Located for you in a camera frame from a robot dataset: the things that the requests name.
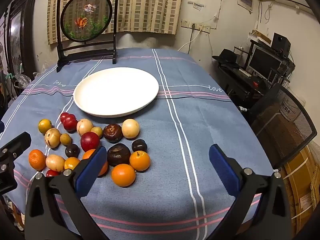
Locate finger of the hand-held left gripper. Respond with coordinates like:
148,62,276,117
0,132,32,195

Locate small cardboard box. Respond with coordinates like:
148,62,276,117
251,30,272,44

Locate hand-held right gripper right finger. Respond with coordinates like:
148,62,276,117
205,144,293,240

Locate black hat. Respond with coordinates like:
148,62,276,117
212,49,239,68

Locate white power cable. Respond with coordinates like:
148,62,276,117
178,29,201,52

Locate dark brown mangosteen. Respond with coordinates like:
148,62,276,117
103,124,123,143
107,143,132,167

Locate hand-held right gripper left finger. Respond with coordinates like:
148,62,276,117
24,145,108,240

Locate beige asian pear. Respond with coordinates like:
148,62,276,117
44,128,61,148
76,119,94,136
45,154,66,172

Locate blue plaid tablecloth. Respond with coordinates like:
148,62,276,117
0,48,274,240

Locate black mesh office chair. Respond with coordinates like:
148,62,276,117
249,83,318,168

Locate black computer desk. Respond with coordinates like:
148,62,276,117
216,60,275,107

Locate pale yellow asian pear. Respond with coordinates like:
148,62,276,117
122,119,140,139

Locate black computer monitor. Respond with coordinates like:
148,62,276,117
246,46,282,77

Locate dark purple plum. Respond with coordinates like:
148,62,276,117
132,139,148,153
65,144,80,158

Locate orange tangerine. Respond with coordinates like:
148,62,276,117
28,149,47,171
111,164,137,187
129,151,151,172
82,149,109,177
64,157,81,171

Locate round goldfish table screen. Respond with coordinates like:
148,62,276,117
56,0,120,73

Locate white wall electrical box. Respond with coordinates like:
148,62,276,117
237,0,254,13

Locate black speaker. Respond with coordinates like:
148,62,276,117
271,32,291,52

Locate small yellow-green kumquat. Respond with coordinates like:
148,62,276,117
90,127,103,139
60,133,72,146

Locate clear plastic bags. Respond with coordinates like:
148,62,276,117
12,71,33,91

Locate large red apple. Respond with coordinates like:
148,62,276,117
80,132,100,152

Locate white round plate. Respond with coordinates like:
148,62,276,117
73,67,160,118

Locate large cardboard box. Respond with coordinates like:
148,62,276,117
282,142,320,233

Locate yellow-green tangerine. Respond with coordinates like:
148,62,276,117
38,119,53,134

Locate beige checked curtain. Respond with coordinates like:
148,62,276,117
47,0,185,45

